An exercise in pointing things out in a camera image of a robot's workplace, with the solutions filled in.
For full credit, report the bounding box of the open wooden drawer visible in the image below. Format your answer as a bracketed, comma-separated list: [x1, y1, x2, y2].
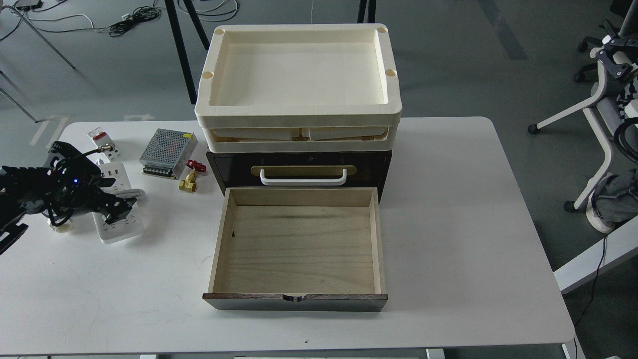
[202, 187, 389, 312]

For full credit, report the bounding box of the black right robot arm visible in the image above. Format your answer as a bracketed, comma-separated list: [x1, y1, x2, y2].
[592, 20, 637, 164]

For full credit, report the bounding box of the metal mesh power supply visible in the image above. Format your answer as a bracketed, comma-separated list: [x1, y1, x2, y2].
[139, 129, 197, 180]

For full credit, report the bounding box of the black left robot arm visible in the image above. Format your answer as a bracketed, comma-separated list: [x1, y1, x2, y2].
[0, 141, 144, 252]

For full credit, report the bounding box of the white power strip with cable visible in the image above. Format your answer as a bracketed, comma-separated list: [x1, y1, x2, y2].
[91, 160, 147, 244]

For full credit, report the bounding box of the cream plastic tray organizer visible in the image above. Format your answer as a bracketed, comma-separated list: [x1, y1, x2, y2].
[194, 23, 402, 153]

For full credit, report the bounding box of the black cable bundle on floor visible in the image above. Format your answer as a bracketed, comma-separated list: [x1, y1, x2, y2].
[109, 6, 162, 38]

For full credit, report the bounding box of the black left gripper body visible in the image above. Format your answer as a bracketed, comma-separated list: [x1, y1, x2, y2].
[45, 141, 108, 226]

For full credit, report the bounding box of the white circuit breaker red switch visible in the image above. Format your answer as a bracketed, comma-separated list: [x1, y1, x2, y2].
[87, 127, 123, 162]

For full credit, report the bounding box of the white PVC pipe valve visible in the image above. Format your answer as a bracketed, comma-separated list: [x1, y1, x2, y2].
[47, 219, 73, 233]

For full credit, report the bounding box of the brass valve red handle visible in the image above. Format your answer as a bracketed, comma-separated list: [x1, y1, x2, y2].
[178, 160, 207, 193]

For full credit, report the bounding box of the white drawer handle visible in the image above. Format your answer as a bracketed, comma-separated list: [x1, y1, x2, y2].
[259, 170, 348, 186]

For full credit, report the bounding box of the white bench edge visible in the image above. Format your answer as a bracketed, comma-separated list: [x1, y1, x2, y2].
[554, 229, 638, 295]

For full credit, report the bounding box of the white shoe and grey trouser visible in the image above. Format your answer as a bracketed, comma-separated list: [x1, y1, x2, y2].
[586, 169, 638, 234]

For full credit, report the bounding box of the white office chair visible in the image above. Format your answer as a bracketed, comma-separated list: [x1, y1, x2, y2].
[528, 35, 638, 212]

